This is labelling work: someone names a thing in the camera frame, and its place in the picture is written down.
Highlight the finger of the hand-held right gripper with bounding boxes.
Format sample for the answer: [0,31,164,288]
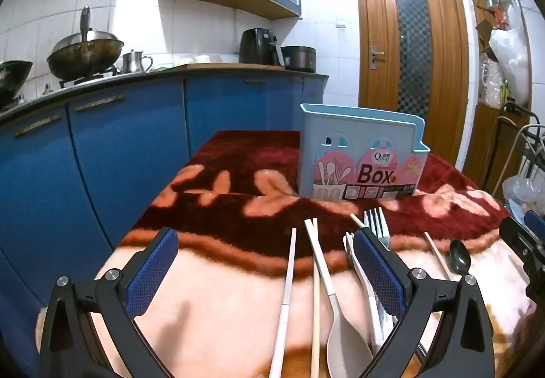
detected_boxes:
[498,216,545,298]
[524,210,545,236]

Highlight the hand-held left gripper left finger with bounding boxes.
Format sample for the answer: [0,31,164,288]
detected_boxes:
[39,227,180,378]

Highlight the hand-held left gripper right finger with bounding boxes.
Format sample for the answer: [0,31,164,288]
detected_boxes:
[353,229,497,378]

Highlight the white plastic fork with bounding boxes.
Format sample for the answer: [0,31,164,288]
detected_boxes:
[343,232,386,355]

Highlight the metal fork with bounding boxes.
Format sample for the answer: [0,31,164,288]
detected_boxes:
[363,208,391,248]

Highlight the light blue utensil box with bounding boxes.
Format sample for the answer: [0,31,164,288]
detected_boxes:
[298,103,431,202]

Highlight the clear plastic bag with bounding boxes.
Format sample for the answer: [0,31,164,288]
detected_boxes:
[502,176,541,208]

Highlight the black spoon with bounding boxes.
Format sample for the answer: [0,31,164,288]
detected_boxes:
[449,239,472,276]

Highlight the white plastic spoon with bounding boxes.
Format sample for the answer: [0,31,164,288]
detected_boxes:
[303,220,374,378]

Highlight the white long thin utensil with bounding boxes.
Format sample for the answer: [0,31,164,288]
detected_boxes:
[269,227,297,378]

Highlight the red and pink printed blanket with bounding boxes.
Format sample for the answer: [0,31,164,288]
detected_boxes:
[36,130,537,378]

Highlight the black metal cart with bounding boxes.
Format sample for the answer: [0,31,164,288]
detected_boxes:
[489,101,545,212]

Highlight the blue kitchen base cabinet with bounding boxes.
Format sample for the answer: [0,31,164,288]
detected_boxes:
[0,65,329,362]

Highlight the small white plastic bag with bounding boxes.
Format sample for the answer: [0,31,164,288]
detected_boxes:
[478,54,507,109]

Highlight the large white plastic bag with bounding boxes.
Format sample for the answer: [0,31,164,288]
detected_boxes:
[489,26,532,106]

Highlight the gas stove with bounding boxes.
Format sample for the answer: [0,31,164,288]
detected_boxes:
[57,67,120,89]

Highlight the brown cardboard box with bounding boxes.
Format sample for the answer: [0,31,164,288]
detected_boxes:
[474,19,495,50]

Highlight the steel kettle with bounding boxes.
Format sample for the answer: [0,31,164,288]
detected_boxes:
[121,49,154,74]

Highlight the wooden cutting board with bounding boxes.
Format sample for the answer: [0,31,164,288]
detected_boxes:
[172,62,286,71]

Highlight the bags of food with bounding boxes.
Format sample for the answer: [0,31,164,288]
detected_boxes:
[187,52,239,64]

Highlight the red bottle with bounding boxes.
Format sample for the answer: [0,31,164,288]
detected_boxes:
[494,5,510,31]

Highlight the steel wok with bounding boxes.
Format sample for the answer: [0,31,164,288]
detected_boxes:
[46,5,125,80]

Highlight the dark rice cooker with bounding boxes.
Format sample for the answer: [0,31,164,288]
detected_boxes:
[281,46,317,73]

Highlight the black air fryer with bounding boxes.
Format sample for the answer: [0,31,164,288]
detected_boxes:
[238,29,282,65]

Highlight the black wok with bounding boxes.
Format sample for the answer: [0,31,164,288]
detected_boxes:
[0,60,34,106]

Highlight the wooden door with glass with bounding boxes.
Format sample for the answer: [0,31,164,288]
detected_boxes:
[353,0,469,168]

